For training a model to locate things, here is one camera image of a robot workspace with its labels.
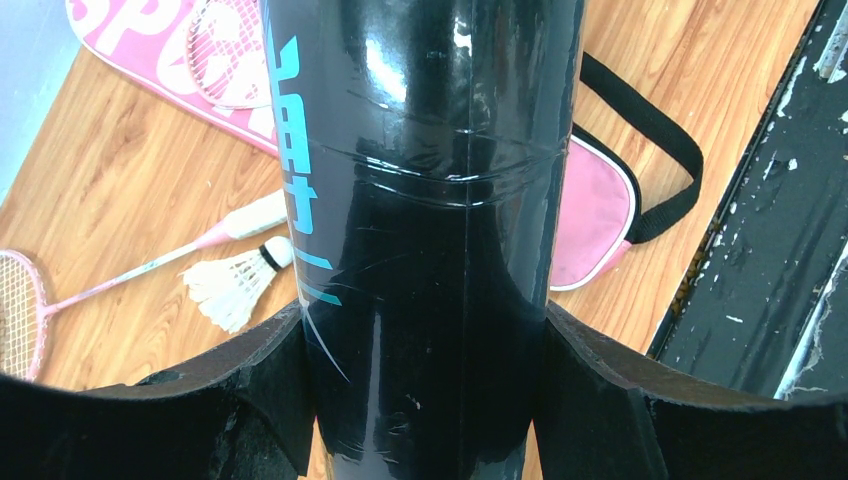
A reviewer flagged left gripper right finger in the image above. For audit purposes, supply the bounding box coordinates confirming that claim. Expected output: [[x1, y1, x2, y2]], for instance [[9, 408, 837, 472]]
[[534, 303, 847, 479]]

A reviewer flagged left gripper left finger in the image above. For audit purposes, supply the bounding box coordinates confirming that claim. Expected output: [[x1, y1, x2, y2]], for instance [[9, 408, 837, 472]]
[[1, 303, 313, 479]]

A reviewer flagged white shuttlecock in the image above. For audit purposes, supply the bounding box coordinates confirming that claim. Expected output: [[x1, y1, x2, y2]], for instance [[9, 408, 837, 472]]
[[180, 236, 294, 334]]

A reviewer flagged black shuttlecock tube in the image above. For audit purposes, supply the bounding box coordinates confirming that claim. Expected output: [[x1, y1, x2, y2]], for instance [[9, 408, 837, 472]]
[[259, 1, 586, 479]]

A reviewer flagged pink racket far left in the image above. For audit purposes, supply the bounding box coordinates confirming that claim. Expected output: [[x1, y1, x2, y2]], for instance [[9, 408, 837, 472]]
[[1, 190, 287, 381]]

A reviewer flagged pink racket bag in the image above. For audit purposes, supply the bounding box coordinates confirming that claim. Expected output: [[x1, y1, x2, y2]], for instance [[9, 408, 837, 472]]
[[66, 1, 704, 291]]

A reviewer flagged pink racket on bag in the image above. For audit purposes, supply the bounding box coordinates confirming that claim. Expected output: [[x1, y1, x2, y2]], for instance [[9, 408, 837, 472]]
[[184, 0, 271, 110]]

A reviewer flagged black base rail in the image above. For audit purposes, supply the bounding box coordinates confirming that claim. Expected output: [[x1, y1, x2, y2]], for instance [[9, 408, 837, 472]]
[[650, 1, 847, 400]]

